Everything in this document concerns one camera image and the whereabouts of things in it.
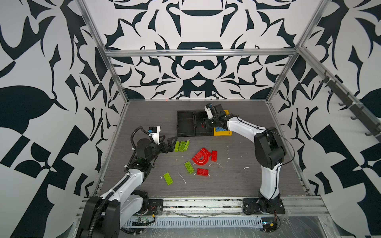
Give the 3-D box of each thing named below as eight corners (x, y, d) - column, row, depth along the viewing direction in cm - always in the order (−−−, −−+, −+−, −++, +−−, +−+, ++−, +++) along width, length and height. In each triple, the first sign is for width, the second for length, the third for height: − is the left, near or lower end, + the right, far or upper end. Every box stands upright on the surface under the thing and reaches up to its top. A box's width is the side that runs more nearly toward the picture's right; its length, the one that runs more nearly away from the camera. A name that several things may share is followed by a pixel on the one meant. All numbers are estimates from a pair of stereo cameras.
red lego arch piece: (201, 169, 88) (201, 167, 86) (191, 160, 91) (191, 158, 89) (212, 157, 93) (213, 155, 90) (203, 149, 96) (203, 147, 94)
